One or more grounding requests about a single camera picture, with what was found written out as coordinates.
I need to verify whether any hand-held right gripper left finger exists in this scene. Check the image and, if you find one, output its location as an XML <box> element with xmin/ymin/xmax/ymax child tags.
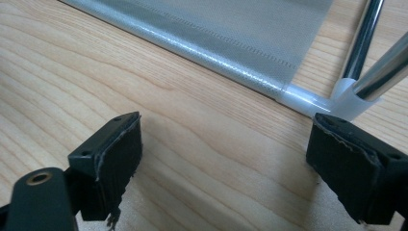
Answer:
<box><xmin>64</xmin><ymin>111</ymin><xmax>143</xmax><ymax>231</ymax></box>

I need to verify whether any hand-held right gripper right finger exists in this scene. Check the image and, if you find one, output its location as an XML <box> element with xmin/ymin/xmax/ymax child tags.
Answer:
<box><xmin>305</xmin><ymin>112</ymin><xmax>408</xmax><ymax>226</ymax></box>

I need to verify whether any grey fabric shelf rack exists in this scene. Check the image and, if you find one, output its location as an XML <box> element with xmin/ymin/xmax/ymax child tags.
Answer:
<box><xmin>57</xmin><ymin>0</ymin><xmax>408</xmax><ymax>122</ymax></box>

